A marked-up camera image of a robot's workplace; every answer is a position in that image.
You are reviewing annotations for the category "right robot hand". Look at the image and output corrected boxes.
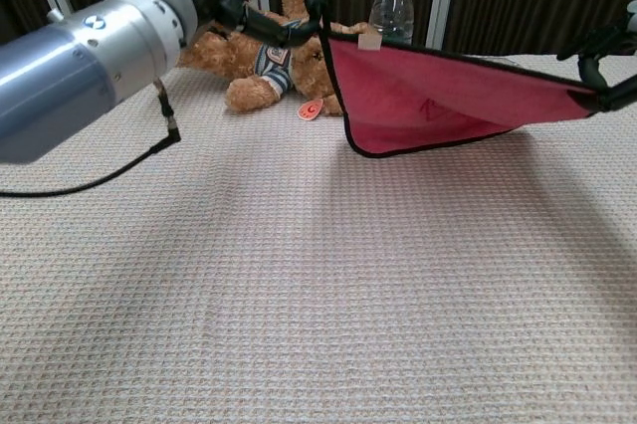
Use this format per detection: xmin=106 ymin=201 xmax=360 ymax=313
xmin=556 ymin=0 xmax=637 ymax=111

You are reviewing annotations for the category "orange teddy hang tag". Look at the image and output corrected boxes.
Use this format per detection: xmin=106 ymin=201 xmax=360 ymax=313
xmin=297 ymin=98 xmax=325 ymax=122

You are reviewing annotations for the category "pink and black cloth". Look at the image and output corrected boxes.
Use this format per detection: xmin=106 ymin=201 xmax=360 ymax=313
xmin=318 ymin=20 xmax=606 ymax=159

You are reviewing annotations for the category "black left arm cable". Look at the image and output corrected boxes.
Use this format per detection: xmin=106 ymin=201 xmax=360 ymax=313
xmin=0 ymin=78 xmax=183 ymax=197

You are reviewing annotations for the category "beige woven table cloth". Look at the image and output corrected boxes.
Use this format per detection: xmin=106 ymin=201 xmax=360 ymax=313
xmin=0 ymin=53 xmax=637 ymax=424

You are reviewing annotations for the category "brown teddy bear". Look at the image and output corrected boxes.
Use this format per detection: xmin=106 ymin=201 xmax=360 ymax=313
xmin=176 ymin=0 xmax=379 ymax=115

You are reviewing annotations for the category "water bottle green label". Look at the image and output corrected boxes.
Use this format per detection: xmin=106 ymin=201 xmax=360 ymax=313
xmin=367 ymin=0 xmax=415 ymax=47

